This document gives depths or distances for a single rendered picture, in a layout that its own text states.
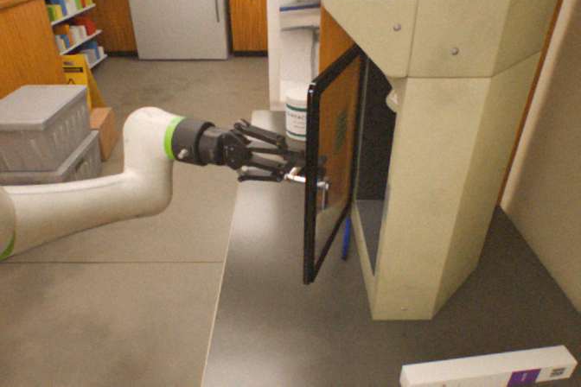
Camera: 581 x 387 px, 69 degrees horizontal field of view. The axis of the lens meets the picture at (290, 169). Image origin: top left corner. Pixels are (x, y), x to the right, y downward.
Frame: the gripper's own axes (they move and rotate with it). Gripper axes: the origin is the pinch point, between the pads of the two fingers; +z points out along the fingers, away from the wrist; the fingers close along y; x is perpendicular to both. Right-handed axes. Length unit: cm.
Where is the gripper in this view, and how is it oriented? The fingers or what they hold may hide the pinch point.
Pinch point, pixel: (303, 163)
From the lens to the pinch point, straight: 78.4
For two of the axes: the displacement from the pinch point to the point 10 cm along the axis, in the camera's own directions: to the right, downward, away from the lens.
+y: 0.0, -8.6, -5.1
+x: 3.8, -4.7, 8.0
